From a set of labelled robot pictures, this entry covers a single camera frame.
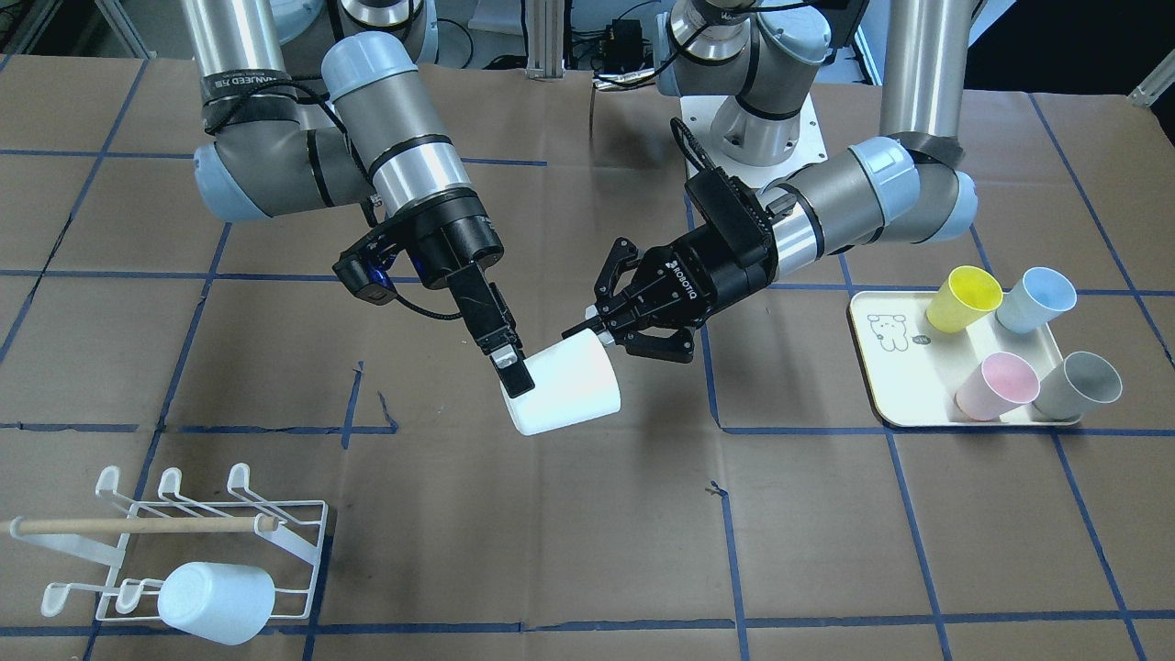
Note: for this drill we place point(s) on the pink plastic cup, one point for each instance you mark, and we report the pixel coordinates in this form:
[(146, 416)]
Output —
[(1002, 382)]

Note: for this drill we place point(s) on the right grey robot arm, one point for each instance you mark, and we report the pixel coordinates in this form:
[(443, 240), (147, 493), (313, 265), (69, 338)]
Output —
[(281, 148)]

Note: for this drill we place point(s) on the cream white plastic cup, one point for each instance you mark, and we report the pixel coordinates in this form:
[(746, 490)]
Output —
[(573, 382)]

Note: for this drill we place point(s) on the yellow plastic cup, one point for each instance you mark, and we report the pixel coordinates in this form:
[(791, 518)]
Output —
[(969, 293)]

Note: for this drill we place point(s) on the aluminium frame post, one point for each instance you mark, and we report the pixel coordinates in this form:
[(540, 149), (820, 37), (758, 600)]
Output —
[(545, 31)]

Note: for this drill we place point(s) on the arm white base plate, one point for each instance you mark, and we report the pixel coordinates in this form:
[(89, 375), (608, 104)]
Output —
[(755, 149)]

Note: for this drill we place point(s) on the grey plastic cup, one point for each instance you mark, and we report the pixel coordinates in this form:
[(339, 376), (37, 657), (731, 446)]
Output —
[(1082, 382)]

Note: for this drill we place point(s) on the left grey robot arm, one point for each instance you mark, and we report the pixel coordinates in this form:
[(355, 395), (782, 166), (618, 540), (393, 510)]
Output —
[(778, 190)]

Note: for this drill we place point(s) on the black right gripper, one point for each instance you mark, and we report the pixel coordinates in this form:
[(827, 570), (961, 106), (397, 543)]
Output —
[(456, 240)]

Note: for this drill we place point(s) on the white wire cup rack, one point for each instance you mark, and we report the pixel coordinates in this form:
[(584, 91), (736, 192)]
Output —
[(119, 560)]

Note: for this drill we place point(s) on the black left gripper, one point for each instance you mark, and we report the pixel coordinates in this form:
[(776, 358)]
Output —
[(699, 265)]

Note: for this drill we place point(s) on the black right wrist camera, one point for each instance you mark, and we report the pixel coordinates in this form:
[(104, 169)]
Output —
[(362, 269)]

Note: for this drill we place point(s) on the light blue plastic cup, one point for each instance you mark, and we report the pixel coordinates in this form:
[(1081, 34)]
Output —
[(1041, 295), (224, 603)]

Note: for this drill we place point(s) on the cream tray with rabbit print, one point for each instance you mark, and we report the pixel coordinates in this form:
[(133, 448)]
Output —
[(913, 371)]

